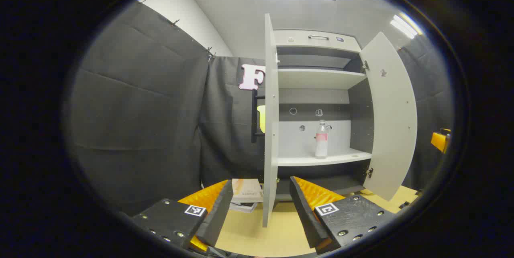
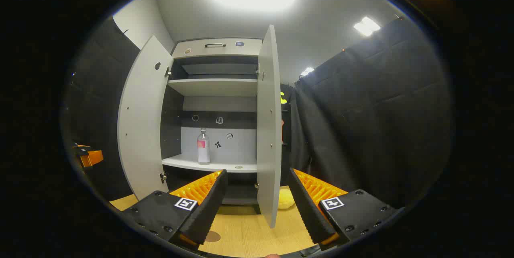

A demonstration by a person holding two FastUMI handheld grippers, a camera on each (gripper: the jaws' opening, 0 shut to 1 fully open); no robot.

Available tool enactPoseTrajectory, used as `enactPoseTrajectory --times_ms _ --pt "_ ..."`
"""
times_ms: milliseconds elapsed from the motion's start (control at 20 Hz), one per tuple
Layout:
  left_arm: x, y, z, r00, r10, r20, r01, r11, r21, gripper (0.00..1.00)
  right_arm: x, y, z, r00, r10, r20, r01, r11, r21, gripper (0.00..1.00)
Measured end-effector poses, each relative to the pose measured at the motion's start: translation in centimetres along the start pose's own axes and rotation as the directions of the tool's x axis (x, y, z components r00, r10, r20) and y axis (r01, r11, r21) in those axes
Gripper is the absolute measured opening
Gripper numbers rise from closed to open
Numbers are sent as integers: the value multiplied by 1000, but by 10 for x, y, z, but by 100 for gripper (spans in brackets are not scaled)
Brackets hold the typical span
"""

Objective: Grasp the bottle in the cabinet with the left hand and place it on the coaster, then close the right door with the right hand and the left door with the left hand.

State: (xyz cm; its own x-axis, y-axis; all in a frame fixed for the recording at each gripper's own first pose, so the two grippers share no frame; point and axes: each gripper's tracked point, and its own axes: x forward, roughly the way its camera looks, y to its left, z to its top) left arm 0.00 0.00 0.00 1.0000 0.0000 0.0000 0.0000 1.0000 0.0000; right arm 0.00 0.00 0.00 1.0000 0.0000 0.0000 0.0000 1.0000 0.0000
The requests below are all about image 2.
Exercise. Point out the small ceiling light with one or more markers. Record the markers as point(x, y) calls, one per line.
point(366, 26)
point(307, 71)

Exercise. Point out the yellow plush toy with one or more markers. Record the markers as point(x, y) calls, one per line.
point(286, 199)

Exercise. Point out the grey cabinet drawer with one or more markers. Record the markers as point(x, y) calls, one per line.
point(249, 48)

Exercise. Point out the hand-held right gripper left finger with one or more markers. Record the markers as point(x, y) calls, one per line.
point(209, 206)

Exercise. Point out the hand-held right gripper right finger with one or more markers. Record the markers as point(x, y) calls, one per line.
point(307, 206)

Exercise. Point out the grey cabinet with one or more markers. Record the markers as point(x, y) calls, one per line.
point(217, 87)

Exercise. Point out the clear bottle with pink label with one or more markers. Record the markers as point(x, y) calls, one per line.
point(203, 149)

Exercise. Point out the grey cabinet door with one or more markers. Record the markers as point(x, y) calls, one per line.
point(140, 129)
point(269, 129)

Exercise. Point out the black backdrop cloth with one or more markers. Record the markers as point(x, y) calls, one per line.
point(381, 109)

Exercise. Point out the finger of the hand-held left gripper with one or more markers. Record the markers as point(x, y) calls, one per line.
point(92, 157)

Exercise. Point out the round brown coaster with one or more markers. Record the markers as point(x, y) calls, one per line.
point(213, 236)

